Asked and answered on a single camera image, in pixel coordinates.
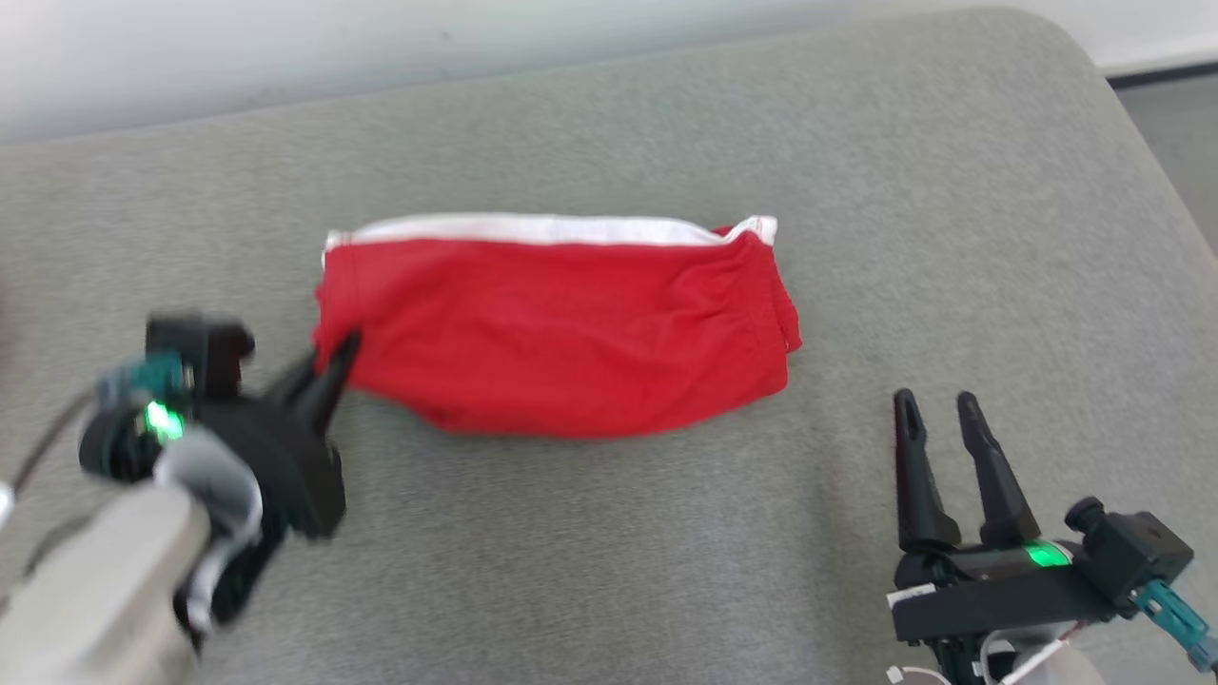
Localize gripper teal plug cable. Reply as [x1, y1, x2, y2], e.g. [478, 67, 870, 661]
[11, 354, 191, 498]
[1134, 580, 1218, 674]

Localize red shorts with white trim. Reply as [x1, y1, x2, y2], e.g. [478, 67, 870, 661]
[314, 214, 803, 440]

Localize right gripper teal plug cable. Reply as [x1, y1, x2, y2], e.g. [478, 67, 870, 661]
[1134, 580, 1218, 674]

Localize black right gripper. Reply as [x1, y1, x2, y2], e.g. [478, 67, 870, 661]
[887, 387, 1116, 659]

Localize grey fabric sofa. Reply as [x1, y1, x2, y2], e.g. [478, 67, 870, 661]
[0, 8, 1218, 685]

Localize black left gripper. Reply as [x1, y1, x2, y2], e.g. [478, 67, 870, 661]
[80, 329, 363, 543]

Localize left gripper teal plug cable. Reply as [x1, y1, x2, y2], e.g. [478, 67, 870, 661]
[11, 354, 191, 498]

